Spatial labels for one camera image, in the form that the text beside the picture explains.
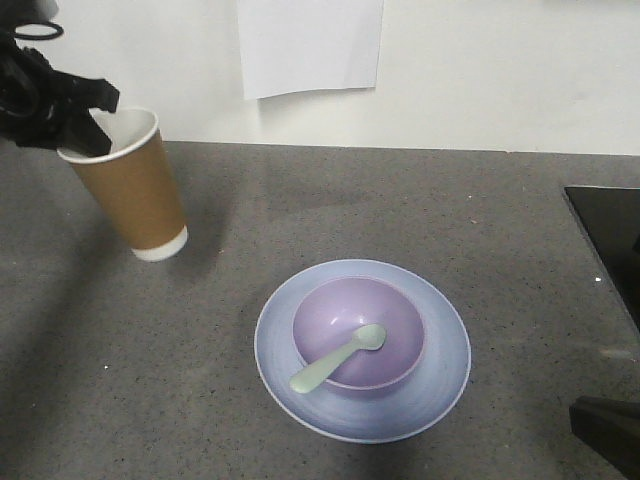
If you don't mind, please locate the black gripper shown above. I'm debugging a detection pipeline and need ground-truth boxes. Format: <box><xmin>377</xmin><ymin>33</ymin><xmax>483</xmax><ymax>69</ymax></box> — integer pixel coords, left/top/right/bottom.
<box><xmin>1</xmin><ymin>30</ymin><xmax>120</xmax><ymax>156</ymax></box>

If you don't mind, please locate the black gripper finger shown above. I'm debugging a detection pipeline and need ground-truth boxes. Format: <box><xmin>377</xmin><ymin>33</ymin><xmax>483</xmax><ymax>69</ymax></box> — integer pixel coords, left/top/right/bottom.
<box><xmin>569</xmin><ymin>396</ymin><xmax>639</xmax><ymax>478</ymax></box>

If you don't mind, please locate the brown paper cup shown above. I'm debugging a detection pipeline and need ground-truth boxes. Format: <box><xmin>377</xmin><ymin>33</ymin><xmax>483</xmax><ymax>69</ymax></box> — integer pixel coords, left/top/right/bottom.
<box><xmin>57</xmin><ymin>108</ymin><xmax>189</xmax><ymax>262</ymax></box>

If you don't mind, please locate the pale green plastic spoon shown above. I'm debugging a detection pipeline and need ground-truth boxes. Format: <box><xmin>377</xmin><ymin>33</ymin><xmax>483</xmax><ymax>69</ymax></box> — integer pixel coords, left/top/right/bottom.
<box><xmin>289</xmin><ymin>324</ymin><xmax>387</xmax><ymax>394</ymax></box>

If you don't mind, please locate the lilac plastic bowl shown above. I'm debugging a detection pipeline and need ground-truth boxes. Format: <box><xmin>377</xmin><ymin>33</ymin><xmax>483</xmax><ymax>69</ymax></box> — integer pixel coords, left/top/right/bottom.
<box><xmin>292</xmin><ymin>276</ymin><xmax>426</xmax><ymax>393</ymax></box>

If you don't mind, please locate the light blue plate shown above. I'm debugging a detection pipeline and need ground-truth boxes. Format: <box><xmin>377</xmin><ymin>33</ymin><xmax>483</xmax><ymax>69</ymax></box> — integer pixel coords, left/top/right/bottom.
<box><xmin>254</xmin><ymin>259</ymin><xmax>471</xmax><ymax>444</ymax></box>

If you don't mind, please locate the black induction cooktop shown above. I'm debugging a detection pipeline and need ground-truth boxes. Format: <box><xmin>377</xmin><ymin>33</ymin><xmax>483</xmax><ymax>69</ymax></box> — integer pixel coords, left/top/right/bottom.
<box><xmin>564</xmin><ymin>185</ymin><xmax>639</xmax><ymax>338</ymax></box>

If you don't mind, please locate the white paper sheet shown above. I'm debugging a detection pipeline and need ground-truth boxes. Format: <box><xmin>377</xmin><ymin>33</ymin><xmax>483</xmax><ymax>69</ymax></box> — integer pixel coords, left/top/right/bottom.
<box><xmin>237</xmin><ymin>0</ymin><xmax>384</xmax><ymax>100</ymax></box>

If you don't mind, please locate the black camera cable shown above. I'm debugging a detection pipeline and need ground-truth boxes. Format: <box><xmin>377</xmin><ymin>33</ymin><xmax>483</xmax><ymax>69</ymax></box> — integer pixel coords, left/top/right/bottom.
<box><xmin>13</xmin><ymin>22</ymin><xmax>66</xmax><ymax>41</ymax></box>

